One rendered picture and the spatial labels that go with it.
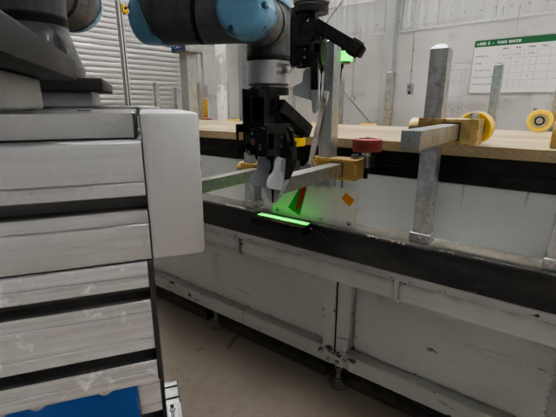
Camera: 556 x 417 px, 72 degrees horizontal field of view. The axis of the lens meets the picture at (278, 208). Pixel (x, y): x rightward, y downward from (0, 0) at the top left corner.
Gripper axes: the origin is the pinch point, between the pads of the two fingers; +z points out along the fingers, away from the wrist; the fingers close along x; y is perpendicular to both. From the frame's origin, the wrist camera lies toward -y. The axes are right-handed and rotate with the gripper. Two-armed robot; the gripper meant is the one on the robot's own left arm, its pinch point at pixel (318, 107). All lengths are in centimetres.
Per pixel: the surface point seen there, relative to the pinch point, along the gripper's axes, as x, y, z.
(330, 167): -1.4, -3.1, 13.3
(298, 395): -26, 9, 99
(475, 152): -18.3, -35.8, 10.4
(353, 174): -5.7, -8.0, 15.5
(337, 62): -10.3, -2.2, -10.2
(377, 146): -20.9, -12.5, 10.2
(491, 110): -105, -56, 1
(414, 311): -27, -27, 60
